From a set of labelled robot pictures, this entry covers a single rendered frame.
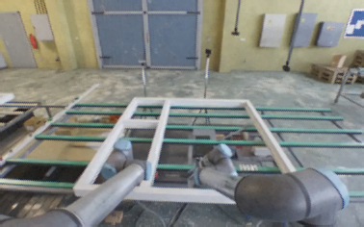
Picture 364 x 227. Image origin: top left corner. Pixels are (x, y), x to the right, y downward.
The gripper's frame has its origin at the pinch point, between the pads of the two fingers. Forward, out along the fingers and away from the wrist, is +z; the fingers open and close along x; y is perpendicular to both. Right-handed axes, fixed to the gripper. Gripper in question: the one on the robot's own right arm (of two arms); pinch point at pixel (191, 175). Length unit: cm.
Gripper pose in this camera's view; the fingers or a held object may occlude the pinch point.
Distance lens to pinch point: 133.2
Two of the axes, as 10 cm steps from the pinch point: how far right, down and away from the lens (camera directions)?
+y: -8.0, -5.1, -3.3
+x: -0.4, 5.9, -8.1
